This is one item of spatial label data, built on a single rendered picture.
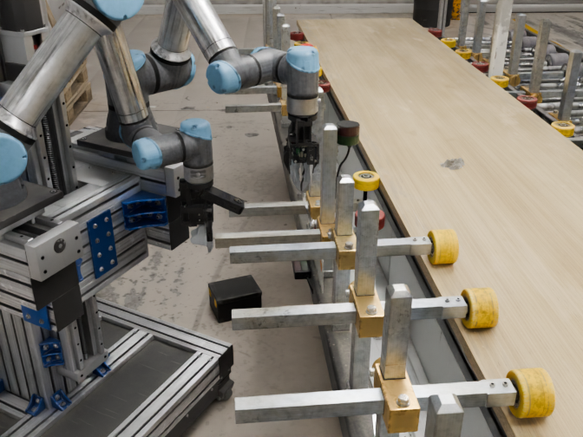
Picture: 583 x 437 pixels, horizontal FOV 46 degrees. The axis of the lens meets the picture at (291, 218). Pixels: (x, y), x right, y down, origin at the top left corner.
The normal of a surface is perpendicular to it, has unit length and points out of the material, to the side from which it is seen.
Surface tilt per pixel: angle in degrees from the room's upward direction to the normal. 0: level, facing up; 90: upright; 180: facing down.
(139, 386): 0
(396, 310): 90
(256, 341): 0
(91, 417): 0
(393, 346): 90
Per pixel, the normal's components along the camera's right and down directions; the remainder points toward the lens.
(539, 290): 0.00, -0.89
